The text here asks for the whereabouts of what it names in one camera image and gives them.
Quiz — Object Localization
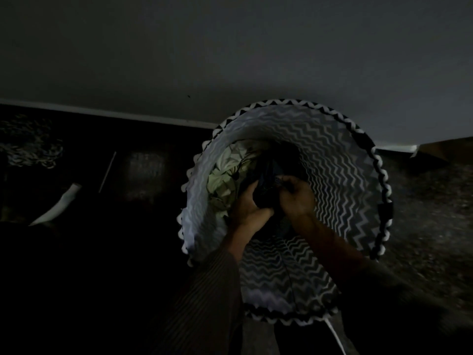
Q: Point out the person's right hand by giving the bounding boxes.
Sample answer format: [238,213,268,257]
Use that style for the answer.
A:
[275,175,317,219]

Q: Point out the person's left hand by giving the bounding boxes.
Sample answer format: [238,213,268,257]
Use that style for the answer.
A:
[230,180,275,239]

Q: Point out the dark garment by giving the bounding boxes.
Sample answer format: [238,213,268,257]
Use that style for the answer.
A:
[240,142,309,233]

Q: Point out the white green leaf print clothes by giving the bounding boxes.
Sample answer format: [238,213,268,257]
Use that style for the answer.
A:
[206,140,259,218]

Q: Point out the black white zigzag laundry basket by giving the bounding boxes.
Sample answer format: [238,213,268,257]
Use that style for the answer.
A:
[176,99,394,326]

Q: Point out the person's right forearm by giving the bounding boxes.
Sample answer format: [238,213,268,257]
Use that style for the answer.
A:
[294,212,473,355]

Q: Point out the person's left forearm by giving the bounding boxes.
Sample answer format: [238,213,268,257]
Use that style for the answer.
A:
[151,227,259,355]

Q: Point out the thin stick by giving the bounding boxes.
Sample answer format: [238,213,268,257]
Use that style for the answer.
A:
[98,151,117,194]

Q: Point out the cardboard box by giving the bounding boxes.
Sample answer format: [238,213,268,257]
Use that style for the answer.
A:
[415,136,473,161]

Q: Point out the white bent hose piece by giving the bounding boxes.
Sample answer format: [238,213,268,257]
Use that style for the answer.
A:
[29,182,83,227]

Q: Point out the pile of metal chain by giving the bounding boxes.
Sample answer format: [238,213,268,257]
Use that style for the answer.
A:
[0,114,64,170]

